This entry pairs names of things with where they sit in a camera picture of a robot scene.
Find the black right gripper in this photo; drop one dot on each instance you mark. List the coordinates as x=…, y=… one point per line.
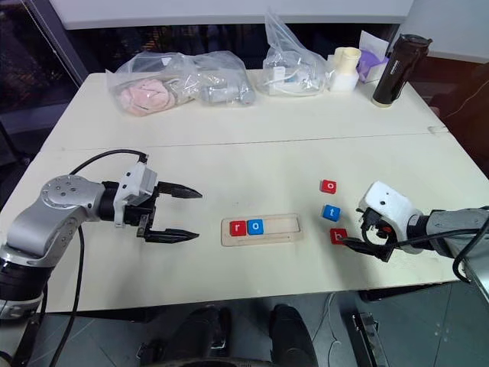
x=376, y=229

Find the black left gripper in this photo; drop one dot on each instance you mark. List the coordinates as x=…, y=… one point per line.
x=147, y=212

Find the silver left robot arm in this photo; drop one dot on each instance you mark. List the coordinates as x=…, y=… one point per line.
x=57, y=206

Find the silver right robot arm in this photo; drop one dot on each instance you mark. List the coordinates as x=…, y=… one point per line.
x=451, y=225

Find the red block letter b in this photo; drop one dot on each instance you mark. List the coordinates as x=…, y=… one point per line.
x=337, y=235

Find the blue block letter t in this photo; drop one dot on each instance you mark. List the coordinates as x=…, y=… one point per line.
x=331, y=213

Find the red block letter o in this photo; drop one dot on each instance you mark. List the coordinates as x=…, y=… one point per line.
x=328, y=186

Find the red block letter r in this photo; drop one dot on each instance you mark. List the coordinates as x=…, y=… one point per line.
x=238, y=228

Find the blue block letter o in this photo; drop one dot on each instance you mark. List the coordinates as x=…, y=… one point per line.
x=255, y=227

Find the wooden letter tray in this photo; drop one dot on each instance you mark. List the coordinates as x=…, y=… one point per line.
x=279, y=229

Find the pink plush toy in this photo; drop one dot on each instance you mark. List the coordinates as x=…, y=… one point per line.
x=147, y=95

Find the dark rounded shape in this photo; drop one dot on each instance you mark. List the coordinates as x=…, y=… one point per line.
x=292, y=332
x=202, y=332

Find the grey cylindrical part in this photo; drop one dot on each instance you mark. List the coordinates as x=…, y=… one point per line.
x=227, y=93

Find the wide clear plastic bag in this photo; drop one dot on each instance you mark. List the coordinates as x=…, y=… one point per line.
x=153, y=67

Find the black tumbler bottle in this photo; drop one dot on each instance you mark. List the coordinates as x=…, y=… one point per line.
x=397, y=70

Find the purple and white packet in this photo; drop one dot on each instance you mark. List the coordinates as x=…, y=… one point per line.
x=370, y=67

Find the tall clear plastic bag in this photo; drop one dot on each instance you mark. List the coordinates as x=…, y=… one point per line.
x=290, y=53

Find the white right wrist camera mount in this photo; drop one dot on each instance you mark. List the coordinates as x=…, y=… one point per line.
x=386, y=202

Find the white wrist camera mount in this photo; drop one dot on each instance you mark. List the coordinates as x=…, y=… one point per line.
x=386, y=202
x=133, y=183

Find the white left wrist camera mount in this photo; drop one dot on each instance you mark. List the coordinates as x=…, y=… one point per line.
x=133, y=183

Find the black table leg bracket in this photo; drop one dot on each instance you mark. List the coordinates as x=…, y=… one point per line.
x=364, y=336

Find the dark window frame post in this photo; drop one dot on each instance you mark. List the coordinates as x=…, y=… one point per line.
x=57, y=34

